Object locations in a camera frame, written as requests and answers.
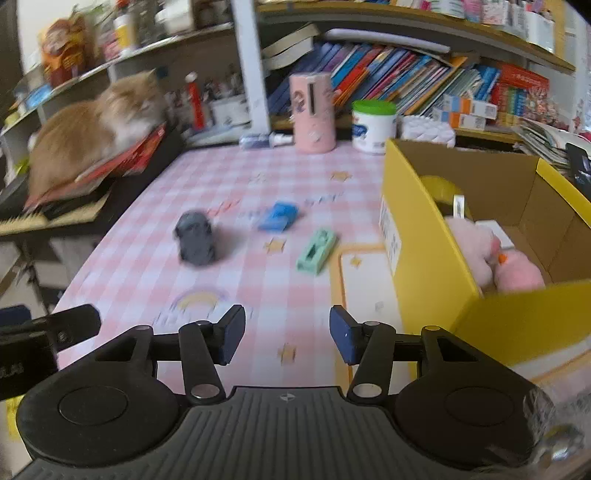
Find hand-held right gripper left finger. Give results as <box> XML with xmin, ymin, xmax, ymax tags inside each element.
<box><xmin>95</xmin><ymin>305</ymin><xmax>246</xmax><ymax>407</ymax></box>

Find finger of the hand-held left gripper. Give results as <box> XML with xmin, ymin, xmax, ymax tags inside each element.
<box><xmin>30</xmin><ymin>304</ymin><xmax>101</xmax><ymax>345</ymax></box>

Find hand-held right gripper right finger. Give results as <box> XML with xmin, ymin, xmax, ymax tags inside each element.
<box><xmin>329</xmin><ymin>305</ymin><xmax>509</xmax><ymax>407</ymax></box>

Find grey toy car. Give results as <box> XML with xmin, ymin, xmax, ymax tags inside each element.
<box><xmin>174</xmin><ymin>210</ymin><xmax>218</xmax><ymax>267</ymax></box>

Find yellow cardboard box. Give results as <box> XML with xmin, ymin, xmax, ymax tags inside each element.
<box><xmin>381</xmin><ymin>138</ymin><xmax>591</xmax><ymax>368</ymax></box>

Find blue toy car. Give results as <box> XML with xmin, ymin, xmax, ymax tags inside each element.
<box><xmin>257</xmin><ymin>202</ymin><xmax>300</xmax><ymax>233</ymax></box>

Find pink plush pig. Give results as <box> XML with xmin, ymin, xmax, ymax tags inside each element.
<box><xmin>444</xmin><ymin>218</ymin><xmax>502</xmax><ymax>294</ymax></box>

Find yellow tape roll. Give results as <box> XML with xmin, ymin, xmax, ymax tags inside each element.
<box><xmin>418</xmin><ymin>175</ymin><xmax>472</xmax><ymax>219</ymax></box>

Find pink plush with orange feet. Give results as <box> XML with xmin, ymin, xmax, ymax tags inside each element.
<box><xmin>493</xmin><ymin>251</ymin><xmax>548</xmax><ymax>294</ymax></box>

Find white eraser block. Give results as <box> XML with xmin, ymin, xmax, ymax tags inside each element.
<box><xmin>475</xmin><ymin>220</ymin><xmax>515</xmax><ymax>250</ymax></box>

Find pink checked tablecloth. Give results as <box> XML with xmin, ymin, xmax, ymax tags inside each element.
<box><xmin>53</xmin><ymin>141</ymin><xmax>591</xmax><ymax>409</ymax></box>

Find black tray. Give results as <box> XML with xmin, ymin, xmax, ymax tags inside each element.
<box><xmin>0</xmin><ymin>124</ymin><xmax>186</xmax><ymax>237</ymax></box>

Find orange and white cat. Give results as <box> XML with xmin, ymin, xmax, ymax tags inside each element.
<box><xmin>28</xmin><ymin>69</ymin><xmax>168</xmax><ymax>200</ymax></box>

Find small spray bottle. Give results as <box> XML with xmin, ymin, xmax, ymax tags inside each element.
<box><xmin>240</xmin><ymin>131</ymin><xmax>294</xmax><ymax>150</ymax></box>

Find white jar with green lid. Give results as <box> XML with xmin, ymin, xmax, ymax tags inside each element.
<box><xmin>352</xmin><ymin>100</ymin><xmax>398</xmax><ymax>156</ymax></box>

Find white tissue pack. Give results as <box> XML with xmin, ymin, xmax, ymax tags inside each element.
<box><xmin>401</xmin><ymin>115</ymin><xmax>458</xmax><ymax>148</ymax></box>

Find pink cylindrical desk gadget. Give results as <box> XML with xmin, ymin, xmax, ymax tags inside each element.
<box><xmin>289</xmin><ymin>72</ymin><xmax>336</xmax><ymax>154</ymax></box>

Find white pen holder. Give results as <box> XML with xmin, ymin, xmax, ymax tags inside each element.
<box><xmin>210</xmin><ymin>95</ymin><xmax>250</xmax><ymax>128</ymax></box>

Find red tassel ornament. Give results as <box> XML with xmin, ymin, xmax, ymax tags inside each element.
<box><xmin>185</xmin><ymin>73</ymin><xmax>206</xmax><ymax>133</ymax></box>

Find row of colourful books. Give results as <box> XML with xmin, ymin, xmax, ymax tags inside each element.
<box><xmin>268</xmin><ymin>41</ymin><xmax>502</xmax><ymax>117</ymax></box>

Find white wooden bookshelf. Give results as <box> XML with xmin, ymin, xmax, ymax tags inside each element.
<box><xmin>0</xmin><ymin>0</ymin><xmax>579</xmax><ymax>145</ymax></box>

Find red and gold figure print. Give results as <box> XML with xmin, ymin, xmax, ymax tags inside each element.
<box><xmin>39</xmin><ymin>14</ymin><xmax>91</xmax><ymax>89</ymax></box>

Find pile of papers and magazines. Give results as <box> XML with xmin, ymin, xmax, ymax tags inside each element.
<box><xmin>512</xmin><ymin>117</ymin><xmax>591</xmax><ymax>172</ymax></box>

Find black smartphone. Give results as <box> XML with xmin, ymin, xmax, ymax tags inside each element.
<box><xmin>566</xmin><ymin>143</ymin><xmax>591</xmax><ymax>186</ymax></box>

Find thick lying books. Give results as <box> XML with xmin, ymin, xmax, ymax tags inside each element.
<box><xmin>262</xmin><ymin>23</ymin><xmax>322</xmax><ymax>71</ymax></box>

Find white bottle with yellow label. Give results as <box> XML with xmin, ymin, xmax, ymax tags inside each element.
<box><xmin>113</xmin><ymin>4</ymin><xmax>140</xmax><ymax>52</ymax></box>

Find white paper roll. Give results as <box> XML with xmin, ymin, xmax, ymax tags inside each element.
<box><xmin>323</xmin><ymin>28</ymin><xmax>451</xmax><ymax>54</ymax></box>

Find red boxed book set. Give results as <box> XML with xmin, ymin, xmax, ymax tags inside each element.
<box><xmin>492</xmin><ymin>65</ymin><xmax>551</xmax><ymax>125</ymax></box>

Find colourful trinket bunch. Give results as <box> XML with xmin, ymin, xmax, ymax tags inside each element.
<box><xmin>531</xmin><ymin>90</ymin><xmax>579</xmax><ymax>128</ymax></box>

